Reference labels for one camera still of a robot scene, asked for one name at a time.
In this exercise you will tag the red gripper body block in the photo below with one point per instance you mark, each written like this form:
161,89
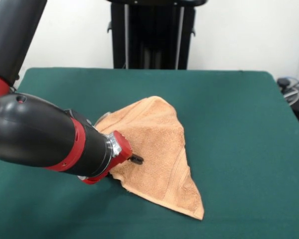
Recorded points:
123,149

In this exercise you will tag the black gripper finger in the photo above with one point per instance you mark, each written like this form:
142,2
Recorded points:
136,160

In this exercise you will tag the tan terry towel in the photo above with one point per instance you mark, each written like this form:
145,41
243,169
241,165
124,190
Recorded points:
162,154

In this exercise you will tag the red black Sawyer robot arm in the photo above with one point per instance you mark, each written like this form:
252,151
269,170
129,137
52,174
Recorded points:
35,132

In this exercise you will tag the dark green table cloth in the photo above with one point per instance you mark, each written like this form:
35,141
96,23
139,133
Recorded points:
239,149

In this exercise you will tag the grey chair base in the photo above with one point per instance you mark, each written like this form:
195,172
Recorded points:
285,82

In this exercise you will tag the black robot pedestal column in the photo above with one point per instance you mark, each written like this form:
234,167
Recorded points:
152,37

